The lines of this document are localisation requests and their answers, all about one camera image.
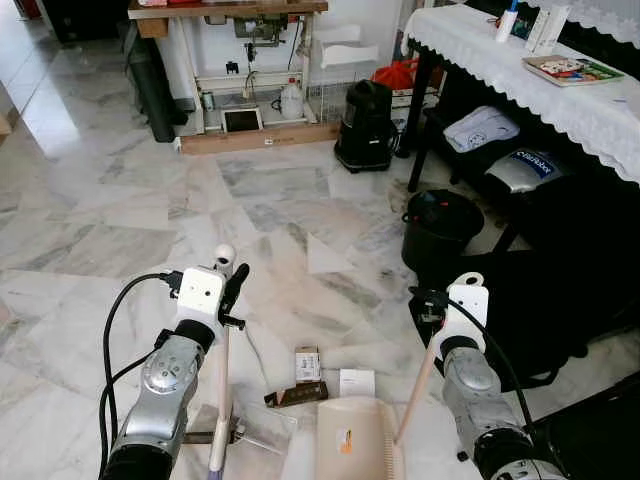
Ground beige long-handled broom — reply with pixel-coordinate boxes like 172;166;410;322
206;243;238;480

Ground small white carton box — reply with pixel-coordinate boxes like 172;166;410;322
294;346;324;385

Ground beige long-handled dustpan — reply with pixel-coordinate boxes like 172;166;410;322
314;271;486;480

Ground black floor appliance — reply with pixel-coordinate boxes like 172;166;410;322
334;79;399;174

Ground black plastic bucket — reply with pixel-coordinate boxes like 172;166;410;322
401;189;487;272

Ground large black bag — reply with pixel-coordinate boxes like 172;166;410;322
418;245;640;393

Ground white paper slip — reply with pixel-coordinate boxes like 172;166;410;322
339;369;377;397

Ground clear plastic bag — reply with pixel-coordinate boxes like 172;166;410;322
184;399;298;457

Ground long wooden plank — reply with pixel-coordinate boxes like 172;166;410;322
178;121;342;156

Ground silver bag with blue label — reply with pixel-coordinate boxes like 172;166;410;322
484;149;567;195

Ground white framed tablet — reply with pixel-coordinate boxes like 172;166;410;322
221;106;265;135

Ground white fabric bag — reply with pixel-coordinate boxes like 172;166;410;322
444;104;522;154

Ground white plastic jug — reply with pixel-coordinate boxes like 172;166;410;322
277;77;307;122

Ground black chair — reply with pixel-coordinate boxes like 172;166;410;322
538;373;640;480

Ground black rolled mat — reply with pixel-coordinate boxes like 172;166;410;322
124;24;182;144

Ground red plastic bag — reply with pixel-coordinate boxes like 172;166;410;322
371;57;422;92

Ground white sewing machine table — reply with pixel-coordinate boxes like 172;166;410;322
128;0;343;141

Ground table with white lace cloth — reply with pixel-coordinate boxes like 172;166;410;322
403;0;640;251

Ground colourful flat book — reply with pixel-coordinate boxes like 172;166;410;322
521;54;627;89

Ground white bottle with blue cap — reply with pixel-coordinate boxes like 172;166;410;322
494;0;522;44

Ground white upright carton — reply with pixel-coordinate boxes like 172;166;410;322
524;3;572;57

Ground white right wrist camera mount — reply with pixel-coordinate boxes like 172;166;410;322
444;284;491;348

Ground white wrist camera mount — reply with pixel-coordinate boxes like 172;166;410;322
174;264;227;327
444;284;491;348

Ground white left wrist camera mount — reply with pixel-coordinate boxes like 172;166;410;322
174;264;227;327

